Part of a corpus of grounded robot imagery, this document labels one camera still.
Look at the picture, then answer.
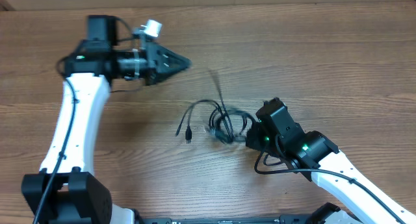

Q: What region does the black usb cable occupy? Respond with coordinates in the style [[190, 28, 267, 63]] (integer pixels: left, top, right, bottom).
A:
[[175, 69, 257, 145]]

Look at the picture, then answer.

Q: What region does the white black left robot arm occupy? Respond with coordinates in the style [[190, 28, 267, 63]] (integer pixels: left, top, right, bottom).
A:
[[21, 38, 190, 223]]

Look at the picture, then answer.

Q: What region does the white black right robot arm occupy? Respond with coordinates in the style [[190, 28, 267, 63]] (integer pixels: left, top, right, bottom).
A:
[[246, 121, 415, 223]]

